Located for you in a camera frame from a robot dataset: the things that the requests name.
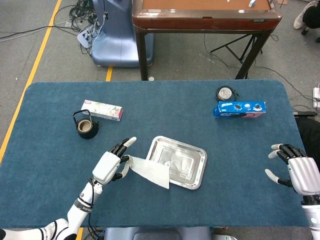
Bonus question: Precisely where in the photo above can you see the wheeled office chair base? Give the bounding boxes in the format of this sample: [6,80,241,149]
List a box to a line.
[301,26,320,43]

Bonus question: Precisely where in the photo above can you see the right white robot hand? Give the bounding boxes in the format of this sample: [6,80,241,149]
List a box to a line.
[264,143,320,196]

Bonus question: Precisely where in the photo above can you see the brown mahjong table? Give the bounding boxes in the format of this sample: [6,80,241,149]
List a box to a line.
[131,0,283,81]

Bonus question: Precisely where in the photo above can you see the white paper sheet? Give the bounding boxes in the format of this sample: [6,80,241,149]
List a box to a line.
[128,156,171,190]

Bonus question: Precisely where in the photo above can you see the white power strip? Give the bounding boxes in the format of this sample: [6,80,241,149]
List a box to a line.
[312,86,320,109]

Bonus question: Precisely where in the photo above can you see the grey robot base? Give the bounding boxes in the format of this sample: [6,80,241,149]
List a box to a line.
[103,226,213,240]

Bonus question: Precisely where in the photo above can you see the black tripod stand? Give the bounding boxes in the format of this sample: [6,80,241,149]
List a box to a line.
[209,33,264,65]

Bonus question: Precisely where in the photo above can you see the round tin with black cable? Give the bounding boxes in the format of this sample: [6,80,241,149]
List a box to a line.
[215,86,241,102]

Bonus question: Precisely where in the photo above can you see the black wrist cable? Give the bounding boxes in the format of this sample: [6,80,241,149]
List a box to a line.
[87,176,98,210]

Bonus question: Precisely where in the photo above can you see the blue felt table cover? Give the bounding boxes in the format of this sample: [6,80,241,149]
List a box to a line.
[0,79,310,229]

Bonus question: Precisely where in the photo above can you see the person in black trousers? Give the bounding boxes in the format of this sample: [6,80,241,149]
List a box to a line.
[292,0,320,31]

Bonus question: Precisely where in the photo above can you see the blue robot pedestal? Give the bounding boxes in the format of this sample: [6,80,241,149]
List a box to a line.
[91,0,155,68]

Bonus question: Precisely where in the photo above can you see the long black floor cable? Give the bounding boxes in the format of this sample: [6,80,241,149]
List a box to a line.
[254,63,315,101]

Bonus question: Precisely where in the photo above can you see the black flat bar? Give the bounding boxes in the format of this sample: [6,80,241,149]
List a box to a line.
[292,111,318,118]

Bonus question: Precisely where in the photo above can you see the black teapot with handle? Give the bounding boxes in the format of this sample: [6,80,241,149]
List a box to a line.
[72,109,100,140]

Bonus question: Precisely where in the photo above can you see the blue Oreo cookie box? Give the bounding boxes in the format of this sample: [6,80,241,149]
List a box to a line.
[212,100,267,119]

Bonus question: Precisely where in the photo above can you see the tangled floor cable bundle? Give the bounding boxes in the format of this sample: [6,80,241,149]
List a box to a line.
[67,0,106,56]

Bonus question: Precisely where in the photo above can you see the rectangular metal tray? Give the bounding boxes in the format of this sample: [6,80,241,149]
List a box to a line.
[145,135,208,190]

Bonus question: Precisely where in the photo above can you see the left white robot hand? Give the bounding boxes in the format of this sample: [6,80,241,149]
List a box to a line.
[91,136,138,186]

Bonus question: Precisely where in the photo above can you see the floral cling film box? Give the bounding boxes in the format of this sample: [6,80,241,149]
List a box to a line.
[80,99,124,122]

